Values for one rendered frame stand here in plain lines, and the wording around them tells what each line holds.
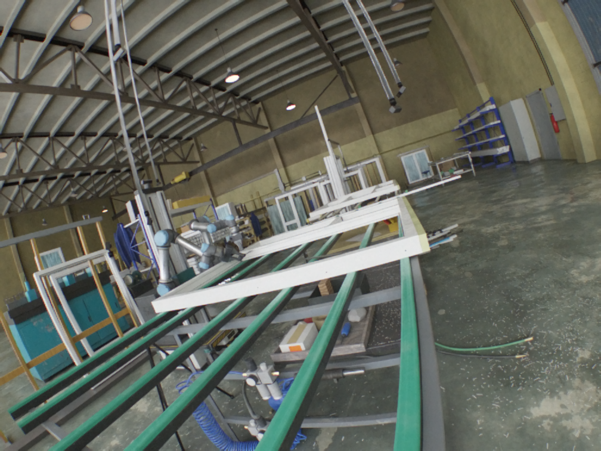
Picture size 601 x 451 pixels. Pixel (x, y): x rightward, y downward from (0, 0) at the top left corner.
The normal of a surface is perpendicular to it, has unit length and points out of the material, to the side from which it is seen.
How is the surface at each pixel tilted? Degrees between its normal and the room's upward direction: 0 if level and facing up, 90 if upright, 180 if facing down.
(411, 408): 0
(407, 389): 0
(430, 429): 0
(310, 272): 90
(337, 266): 90
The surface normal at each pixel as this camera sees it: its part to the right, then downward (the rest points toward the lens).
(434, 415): -0.33, -0.94
